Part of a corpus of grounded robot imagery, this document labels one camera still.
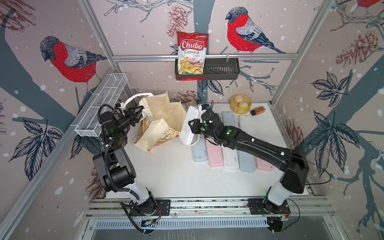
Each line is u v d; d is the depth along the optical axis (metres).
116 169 0.48
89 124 0.70
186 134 0.76
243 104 1.12
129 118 0.75
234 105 1.13
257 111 1.11
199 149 0.92
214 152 0.90
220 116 1.11
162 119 0.78
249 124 1.04
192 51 0.83
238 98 1.18
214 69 1.07
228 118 1.10
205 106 0.68
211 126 0.57
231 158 0.88
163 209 0.73
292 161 0.43
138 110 0.78
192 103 1.19
